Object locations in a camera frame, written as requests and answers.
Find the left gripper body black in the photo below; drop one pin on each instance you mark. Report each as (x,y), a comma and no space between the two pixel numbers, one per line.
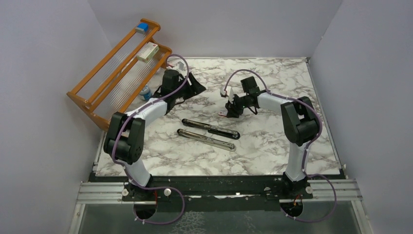
(181,80)

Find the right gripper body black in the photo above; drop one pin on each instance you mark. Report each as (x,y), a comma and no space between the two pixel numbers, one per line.
(238,106)

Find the black stapler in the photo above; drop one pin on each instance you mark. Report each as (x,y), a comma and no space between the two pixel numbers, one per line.
(231,134)

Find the red white staple box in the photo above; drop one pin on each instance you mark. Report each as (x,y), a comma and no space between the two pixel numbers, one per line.
(223,113)

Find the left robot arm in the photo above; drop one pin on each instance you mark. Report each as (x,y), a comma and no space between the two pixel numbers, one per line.
(124,140)

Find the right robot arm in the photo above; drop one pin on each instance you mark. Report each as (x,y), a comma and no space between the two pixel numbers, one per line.
(301,125)

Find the blue white jar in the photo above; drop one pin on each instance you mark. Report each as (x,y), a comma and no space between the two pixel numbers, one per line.
(146,93)

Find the white red box on shelf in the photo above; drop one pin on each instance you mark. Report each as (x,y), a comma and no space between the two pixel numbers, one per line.
(146,53)

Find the blue grey eraser block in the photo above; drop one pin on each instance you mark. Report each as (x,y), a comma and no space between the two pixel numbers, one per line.
(142,28)

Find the orange wooden shelf rack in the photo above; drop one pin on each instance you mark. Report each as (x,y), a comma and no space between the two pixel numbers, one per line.
(116,81)

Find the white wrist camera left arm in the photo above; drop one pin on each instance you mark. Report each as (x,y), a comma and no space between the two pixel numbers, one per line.
(178,66)

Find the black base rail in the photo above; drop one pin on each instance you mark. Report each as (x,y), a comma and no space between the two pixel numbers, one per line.
(217,193)

